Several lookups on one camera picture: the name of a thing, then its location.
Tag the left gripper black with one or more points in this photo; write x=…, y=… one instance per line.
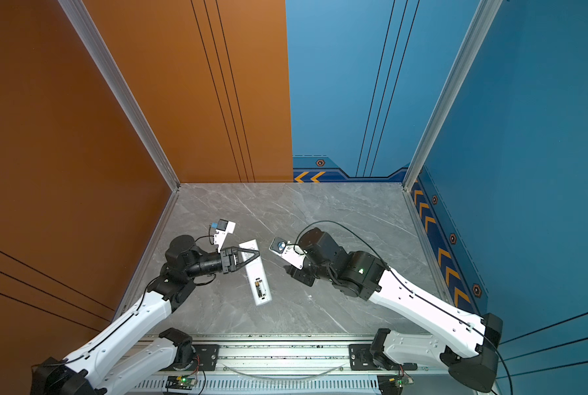
x=228, y=259

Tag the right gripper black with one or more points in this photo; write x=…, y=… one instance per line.
x=298, y=275

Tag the white remote control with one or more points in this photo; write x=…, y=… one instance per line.
x=254, y=271

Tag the black AAA battery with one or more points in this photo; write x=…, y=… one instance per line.
x=259, y=286

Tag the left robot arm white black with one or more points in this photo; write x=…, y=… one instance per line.
x=101, y=365

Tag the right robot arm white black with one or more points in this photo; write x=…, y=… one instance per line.
x=464, y=343

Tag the right circuit board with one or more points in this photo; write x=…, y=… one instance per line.
x=393, y=384

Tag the circuit board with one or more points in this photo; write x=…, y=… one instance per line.
x=180, y=383
x=393, y=384

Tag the left circuit board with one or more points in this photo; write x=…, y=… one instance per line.
x=180, y=383

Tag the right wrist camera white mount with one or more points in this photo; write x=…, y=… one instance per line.
x=290, y=252

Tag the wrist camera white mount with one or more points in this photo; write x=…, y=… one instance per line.
x=219, y=231
x=290, y=252

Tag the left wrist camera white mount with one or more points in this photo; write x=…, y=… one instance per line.
x=219, y=231

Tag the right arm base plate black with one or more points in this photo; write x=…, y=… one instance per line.
x=368, y=357

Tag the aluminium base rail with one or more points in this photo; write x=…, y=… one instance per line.
x=312, y=355

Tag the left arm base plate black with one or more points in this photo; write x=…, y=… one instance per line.
x=202, y=357

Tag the white slotted cable duct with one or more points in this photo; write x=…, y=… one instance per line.
x=236, y=384

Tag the left aluminium corner post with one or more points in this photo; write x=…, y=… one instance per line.
x=82, y=22

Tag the aluminium corner post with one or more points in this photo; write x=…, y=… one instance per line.
x=82, y=22
x=472, y=42

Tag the right aluminium corner post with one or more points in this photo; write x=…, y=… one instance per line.
x=472, y=42

